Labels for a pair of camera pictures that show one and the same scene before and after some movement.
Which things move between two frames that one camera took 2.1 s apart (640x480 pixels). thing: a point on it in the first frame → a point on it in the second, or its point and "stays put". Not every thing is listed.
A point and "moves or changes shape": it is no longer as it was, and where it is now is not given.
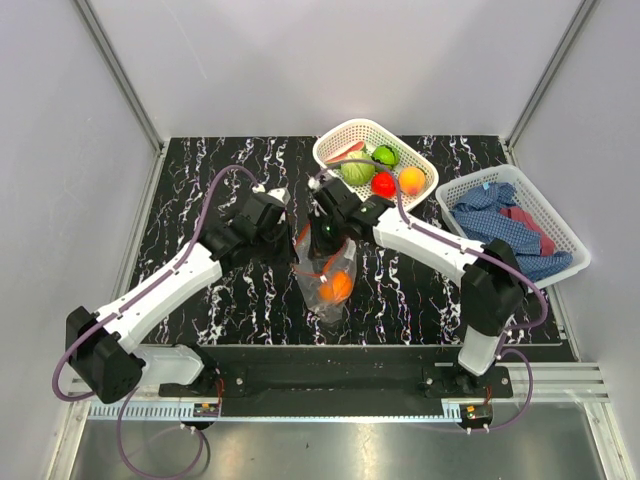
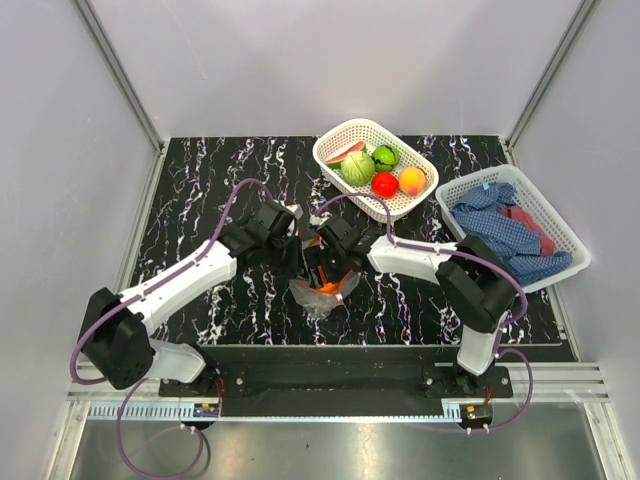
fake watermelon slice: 356,148 stays put
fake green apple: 384,157 stays put
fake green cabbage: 358,173 stays put
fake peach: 412,180 stays put
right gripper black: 318,247 → 315,257
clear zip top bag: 326,283 moves or changes shape
